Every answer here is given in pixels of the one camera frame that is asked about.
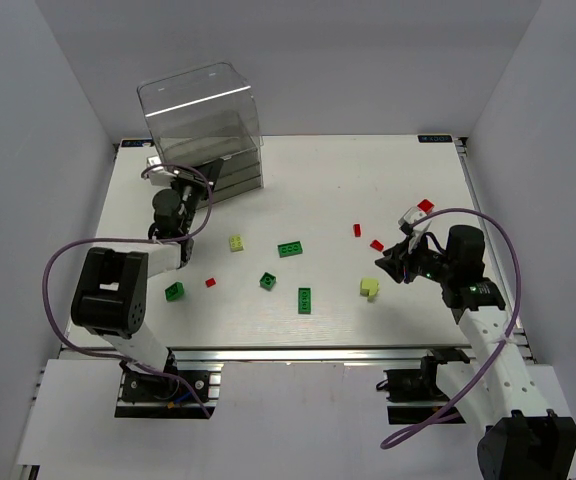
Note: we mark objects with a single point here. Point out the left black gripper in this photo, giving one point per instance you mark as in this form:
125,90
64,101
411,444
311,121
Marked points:
188,183

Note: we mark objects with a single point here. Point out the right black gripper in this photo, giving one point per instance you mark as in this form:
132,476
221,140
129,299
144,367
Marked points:
401,260

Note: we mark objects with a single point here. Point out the clear plastic drawer container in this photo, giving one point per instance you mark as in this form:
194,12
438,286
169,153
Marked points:
202,114

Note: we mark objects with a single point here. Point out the green long lego brick front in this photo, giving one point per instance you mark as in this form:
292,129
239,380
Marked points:
304,300

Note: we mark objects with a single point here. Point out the green long lego brick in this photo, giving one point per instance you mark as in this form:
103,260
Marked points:
290,249
304,300

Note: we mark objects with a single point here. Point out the green small lego brick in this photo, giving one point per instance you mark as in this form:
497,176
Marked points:
267,281

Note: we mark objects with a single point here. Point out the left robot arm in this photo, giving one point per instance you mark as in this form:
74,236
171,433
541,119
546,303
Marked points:
111,295

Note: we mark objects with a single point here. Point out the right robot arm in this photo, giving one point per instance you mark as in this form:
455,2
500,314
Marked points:
522,437

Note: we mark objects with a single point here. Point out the small red lego flat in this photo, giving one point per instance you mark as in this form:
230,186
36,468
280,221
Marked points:
375,244

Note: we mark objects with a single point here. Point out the yellow lego brick right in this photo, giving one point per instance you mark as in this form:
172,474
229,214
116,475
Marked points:
369,288

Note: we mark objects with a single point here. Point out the large red lego brick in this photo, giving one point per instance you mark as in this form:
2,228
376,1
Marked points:
426,206

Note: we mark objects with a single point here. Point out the yellow square lego brick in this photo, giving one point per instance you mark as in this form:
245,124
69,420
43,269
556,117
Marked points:
236,243

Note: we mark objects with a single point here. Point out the green square lego brick left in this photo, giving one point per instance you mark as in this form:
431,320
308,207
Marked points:
174,292

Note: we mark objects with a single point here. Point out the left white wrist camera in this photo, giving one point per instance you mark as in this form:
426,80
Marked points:
157,175

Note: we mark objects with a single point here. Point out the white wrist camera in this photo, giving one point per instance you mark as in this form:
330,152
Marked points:
412,215
157,175

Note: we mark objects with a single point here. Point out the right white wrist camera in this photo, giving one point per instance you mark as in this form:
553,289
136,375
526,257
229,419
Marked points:
412,215

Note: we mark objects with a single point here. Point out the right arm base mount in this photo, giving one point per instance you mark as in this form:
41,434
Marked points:
413,394

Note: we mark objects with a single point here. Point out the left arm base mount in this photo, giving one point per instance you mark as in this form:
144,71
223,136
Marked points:
143,395

